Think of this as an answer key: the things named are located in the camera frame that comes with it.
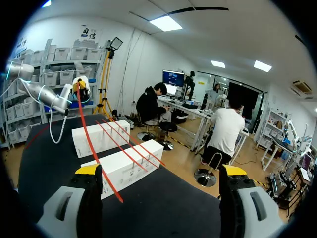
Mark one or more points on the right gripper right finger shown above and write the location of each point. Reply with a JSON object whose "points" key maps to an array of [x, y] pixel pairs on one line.
{"points": [[247, 213]]}

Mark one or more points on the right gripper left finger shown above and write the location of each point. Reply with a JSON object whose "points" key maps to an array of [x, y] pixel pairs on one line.
{"points": [[71, 213]]}

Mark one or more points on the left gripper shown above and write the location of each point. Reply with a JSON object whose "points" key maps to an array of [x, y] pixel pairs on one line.
{"points": [[85, 93]]}

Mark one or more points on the long red tape strip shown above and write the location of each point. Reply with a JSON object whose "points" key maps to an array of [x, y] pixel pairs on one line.
{"points": [[118, 197]]}

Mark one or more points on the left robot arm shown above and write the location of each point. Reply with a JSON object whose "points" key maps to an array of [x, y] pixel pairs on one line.
{"points": [[47, 95]]}

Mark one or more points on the white block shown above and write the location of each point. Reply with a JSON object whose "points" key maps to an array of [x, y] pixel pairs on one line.
{"points": [[99, 140], [128, 171]]}

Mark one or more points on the person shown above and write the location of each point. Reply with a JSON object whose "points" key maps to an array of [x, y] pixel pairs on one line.
{"points": [[148, 105], [216, 87], [227, 129]]}

